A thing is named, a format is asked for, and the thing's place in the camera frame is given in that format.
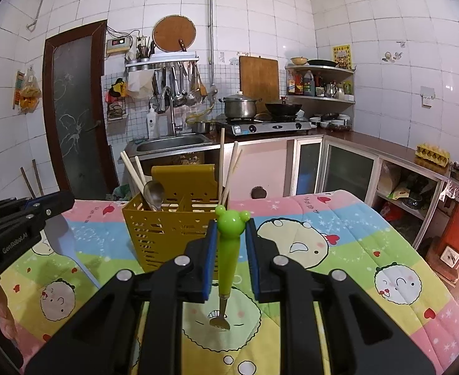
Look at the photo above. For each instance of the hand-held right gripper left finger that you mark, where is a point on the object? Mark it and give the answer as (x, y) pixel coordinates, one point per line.
(210, 258)

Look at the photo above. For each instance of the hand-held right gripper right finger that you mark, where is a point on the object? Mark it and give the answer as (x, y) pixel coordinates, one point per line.
(253, 261)

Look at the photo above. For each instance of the light blue plastic spoon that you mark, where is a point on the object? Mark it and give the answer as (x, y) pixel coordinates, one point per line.
(61, 238)

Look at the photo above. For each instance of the yellow plastic utensil holder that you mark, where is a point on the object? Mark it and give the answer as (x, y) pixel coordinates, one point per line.
(155, 234)

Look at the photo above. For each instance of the wooden chopstick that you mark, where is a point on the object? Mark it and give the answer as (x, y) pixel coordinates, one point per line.
(235, 164)
(132, 175)
(230, 168)
(221, 164)
(140, 170)

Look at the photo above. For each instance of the wooden sticks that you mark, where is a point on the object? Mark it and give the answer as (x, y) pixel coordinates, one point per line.
(32, 181)

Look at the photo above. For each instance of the cartoon printed blanket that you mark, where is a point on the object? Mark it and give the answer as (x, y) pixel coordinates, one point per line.
(331, 250)

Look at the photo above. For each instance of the hanging plastic bag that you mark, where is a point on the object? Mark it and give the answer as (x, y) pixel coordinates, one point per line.
(29, 93)

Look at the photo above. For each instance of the stainless steel sink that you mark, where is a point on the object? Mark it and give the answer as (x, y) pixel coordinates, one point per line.
(171, 144)

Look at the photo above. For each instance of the brown frosted glass door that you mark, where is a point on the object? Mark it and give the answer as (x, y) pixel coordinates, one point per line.
(77, 113)

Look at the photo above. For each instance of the small steel pan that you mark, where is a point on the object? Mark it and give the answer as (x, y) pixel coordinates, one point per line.
(201, 127)

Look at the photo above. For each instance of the kitchen counter cabinet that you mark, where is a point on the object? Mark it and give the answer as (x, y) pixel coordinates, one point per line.
(350, 168)

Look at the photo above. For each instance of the steel gas stove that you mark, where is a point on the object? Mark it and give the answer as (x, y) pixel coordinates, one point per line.
(264, 127)

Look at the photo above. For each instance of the white soap bottle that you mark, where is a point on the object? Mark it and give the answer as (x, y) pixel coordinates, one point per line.
(151, 123)

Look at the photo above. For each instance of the steel cooking pot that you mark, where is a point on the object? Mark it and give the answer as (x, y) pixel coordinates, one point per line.
(240, 107)

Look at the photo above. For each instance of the black wok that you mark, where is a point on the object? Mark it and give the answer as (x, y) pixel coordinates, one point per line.
(283, 108)

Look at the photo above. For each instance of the chrome faucet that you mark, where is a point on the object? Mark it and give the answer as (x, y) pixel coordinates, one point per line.
(171, 105)

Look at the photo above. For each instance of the hanging kitchen ladles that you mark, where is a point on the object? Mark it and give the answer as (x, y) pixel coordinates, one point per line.
(182, 86)

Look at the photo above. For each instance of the rectangular wooden cutting board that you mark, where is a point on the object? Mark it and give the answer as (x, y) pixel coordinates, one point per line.
(258, 80)

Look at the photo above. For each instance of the white plastic bag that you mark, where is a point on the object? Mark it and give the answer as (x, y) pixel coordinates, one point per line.
(139, 86)

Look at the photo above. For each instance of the cooking oil bottle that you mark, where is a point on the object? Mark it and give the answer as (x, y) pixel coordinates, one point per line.
(308, 84)

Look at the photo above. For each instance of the yellow egg carton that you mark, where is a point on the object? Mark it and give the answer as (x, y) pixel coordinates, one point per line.
(432, 155)

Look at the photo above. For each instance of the round wooden cutting board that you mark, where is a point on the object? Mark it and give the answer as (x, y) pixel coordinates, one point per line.
(174, 33)

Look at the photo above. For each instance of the corner wall shelf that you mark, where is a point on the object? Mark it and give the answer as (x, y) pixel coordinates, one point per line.
(323, 99)

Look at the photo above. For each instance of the wall timer box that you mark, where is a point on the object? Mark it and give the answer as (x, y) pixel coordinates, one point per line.
(117, 45)

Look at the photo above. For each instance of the metal utensil wall rack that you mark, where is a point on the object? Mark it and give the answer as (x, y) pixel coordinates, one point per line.
(161, 61)

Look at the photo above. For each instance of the yellow wall poster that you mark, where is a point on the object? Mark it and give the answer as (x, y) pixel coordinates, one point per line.
(342, 56)

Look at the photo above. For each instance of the white wall pipe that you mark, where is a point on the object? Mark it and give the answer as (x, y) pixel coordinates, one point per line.
(211, 27)

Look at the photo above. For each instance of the white wall socket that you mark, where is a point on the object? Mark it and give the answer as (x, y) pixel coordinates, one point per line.
(427, 97)

